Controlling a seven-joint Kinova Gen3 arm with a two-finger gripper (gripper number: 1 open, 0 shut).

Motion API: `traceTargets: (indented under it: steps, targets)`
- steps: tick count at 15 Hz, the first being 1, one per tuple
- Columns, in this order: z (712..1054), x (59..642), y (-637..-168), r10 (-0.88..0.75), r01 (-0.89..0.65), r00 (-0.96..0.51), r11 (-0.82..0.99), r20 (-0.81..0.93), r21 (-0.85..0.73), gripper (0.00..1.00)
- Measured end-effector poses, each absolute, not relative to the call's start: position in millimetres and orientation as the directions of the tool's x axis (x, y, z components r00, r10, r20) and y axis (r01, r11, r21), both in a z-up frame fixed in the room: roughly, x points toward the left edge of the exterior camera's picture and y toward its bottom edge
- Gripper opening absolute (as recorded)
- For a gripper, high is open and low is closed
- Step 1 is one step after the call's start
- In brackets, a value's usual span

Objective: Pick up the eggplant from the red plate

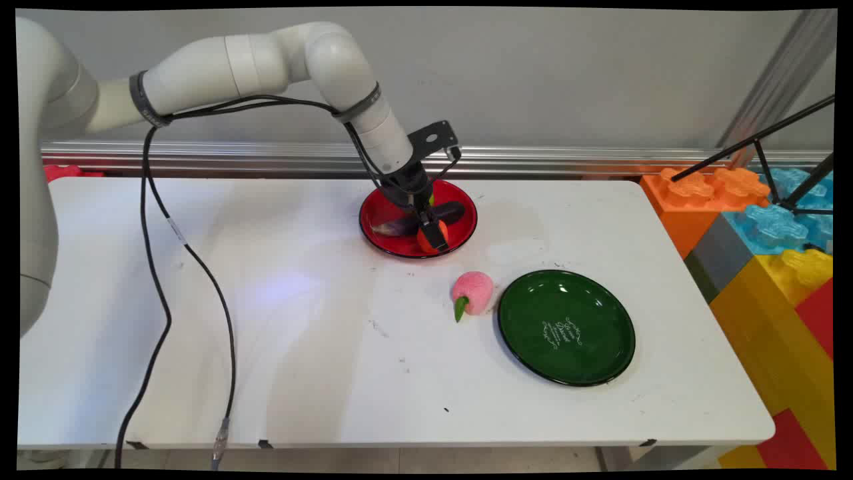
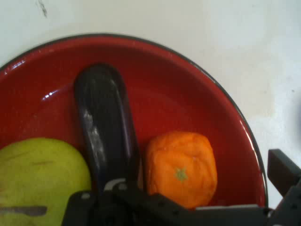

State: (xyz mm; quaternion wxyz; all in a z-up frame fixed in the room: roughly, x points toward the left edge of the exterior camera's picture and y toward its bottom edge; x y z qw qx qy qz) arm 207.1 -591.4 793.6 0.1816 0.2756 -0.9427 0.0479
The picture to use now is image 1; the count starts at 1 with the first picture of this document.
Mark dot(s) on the orange toy persimmon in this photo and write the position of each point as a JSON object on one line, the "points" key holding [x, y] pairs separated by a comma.
{"points": [[426, 241]]}

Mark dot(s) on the blue giant building block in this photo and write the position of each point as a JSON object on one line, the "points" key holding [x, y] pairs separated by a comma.
{"points": [[773, 226]]}

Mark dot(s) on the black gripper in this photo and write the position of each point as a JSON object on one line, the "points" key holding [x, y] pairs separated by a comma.
{"points": [[408, 183]]}

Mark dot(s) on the orange giant building block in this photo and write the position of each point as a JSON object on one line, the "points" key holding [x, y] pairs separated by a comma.
{"points": [[693, 200]]}

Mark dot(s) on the grey giant building block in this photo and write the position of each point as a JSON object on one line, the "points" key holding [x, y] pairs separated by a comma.
{"points": [[720, 256]]}

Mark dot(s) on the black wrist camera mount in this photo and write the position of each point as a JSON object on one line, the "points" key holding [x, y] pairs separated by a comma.
{"points": [[433, 136]]}

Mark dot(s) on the yellow giant building block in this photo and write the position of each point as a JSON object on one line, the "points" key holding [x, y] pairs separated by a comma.
{"points": [[766, 333]]}

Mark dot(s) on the slanted aluminium profile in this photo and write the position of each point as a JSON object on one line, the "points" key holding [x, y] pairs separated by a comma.
{"points": [[776, 80]]}

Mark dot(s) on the purple toy eggplant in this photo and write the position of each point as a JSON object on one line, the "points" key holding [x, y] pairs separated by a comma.
{"points": [[400, 226]]}

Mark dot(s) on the pink toy peach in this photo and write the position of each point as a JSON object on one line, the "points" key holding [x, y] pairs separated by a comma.
{"points": [[474, 290]]}

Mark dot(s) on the horizontal aluminium rail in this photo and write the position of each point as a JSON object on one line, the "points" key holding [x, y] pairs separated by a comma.
{"points": [[566, 160]]}

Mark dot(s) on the dark green plate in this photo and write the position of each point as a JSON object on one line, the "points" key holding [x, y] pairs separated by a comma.
{"points": [[566, 328]]}

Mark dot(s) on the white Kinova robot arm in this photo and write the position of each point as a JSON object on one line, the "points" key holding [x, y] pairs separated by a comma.
{"points": [[200, 70]]}

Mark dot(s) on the black tripod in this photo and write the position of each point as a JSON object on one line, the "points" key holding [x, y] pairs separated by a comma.
{"points": [[766, 136]]}

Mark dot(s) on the red plate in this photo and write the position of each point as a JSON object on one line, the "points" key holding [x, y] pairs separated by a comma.
{"points": [[383, 230]]}

